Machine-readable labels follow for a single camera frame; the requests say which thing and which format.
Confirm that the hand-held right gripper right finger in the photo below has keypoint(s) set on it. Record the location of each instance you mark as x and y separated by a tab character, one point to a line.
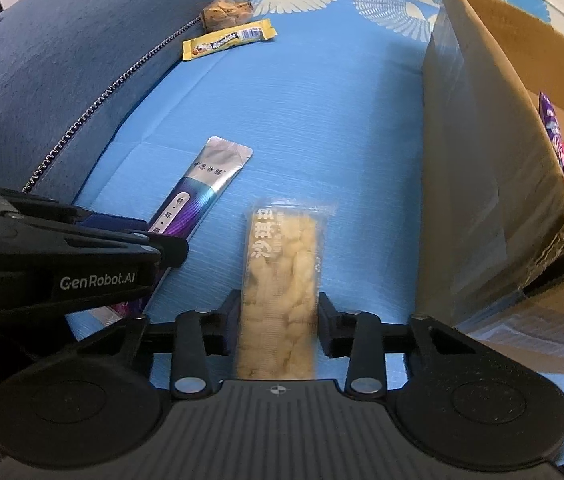
326	330

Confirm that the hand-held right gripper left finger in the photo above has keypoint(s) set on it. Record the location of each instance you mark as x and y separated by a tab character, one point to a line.
232	325

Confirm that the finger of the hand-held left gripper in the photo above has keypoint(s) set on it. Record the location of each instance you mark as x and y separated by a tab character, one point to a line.
112	222
169	252

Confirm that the pale puffed rice bar packet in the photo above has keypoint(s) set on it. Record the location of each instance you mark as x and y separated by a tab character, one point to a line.
282	270

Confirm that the silver purple stick packet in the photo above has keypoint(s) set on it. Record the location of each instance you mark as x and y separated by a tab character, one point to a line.
202	180

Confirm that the brown cardboard box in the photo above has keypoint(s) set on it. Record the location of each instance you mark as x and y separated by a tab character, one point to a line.
476	185

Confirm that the blue white fan print sheet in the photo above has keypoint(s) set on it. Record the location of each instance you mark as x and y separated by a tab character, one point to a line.
312	110

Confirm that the yellow chocolate bar wrapper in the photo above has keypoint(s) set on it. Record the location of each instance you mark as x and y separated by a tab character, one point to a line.
232	37

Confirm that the clear packet of brown cookies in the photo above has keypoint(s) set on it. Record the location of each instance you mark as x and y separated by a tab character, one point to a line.
227	12

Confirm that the purple snack packet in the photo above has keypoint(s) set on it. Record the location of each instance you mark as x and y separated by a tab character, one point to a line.
551	125

